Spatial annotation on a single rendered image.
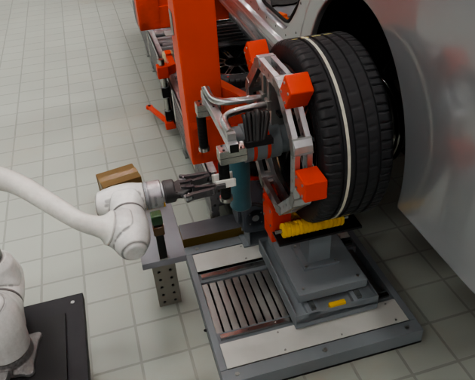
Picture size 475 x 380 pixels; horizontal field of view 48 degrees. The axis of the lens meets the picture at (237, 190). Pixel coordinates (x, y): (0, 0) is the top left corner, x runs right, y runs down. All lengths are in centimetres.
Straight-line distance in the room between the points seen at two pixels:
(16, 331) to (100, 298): 75
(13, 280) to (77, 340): 31
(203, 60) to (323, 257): 95
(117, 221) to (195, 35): 90
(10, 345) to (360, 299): 131
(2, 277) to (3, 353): 25
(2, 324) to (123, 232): 55
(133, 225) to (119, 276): 115
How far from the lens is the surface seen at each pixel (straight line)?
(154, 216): 189
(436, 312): 250
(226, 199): 175
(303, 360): 215
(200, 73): 220
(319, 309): 219
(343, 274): 226
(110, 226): 153
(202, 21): 213
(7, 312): 187
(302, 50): 175
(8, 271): 199
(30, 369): 199
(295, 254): 232
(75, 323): 210
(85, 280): 270
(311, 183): 160
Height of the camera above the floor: 181
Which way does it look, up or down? 36 degrees down
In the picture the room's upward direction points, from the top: 4 degrees counter-clockwise
